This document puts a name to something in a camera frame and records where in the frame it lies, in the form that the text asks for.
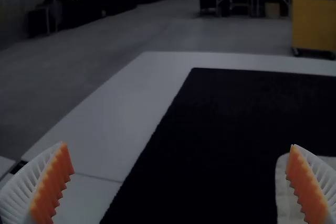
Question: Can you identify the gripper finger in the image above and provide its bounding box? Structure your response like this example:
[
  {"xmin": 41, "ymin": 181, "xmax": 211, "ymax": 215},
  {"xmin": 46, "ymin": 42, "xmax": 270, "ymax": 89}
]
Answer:
[
  {"xmin": 285, "ymin": 143, "xmax": 336, "ymax": 224},
  {"xmin": 0, "ymin": 141, "xmax": 75, "ymax": 224}
]

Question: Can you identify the pale towel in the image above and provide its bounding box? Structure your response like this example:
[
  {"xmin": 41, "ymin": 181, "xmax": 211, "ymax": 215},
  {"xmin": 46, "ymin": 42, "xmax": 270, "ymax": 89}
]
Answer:
[{"xmin": 274, "ymin": 153, "xmax": 336, "ymax": 224}]

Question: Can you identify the black mat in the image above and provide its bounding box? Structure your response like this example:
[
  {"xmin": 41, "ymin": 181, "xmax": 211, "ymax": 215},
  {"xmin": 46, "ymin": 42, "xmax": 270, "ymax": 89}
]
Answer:
[{"xmin": 99, "ymin": 67, "xmax": 336, "ymax": 224}]

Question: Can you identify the yellow wheeled cabinet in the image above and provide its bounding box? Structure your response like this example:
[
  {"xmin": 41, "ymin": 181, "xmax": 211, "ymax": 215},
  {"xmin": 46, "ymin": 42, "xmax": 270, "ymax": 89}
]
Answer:
[{"xmin": 290, "ymin": 0, "xmax": 336, "ymax": 60}]

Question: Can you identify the brown cardboard carton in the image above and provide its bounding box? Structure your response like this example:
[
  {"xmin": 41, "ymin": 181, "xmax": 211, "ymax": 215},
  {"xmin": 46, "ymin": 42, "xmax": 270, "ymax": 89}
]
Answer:
[{"xmin": 264, "ymin": 2, "xmax": 281, "ymax": 17}]

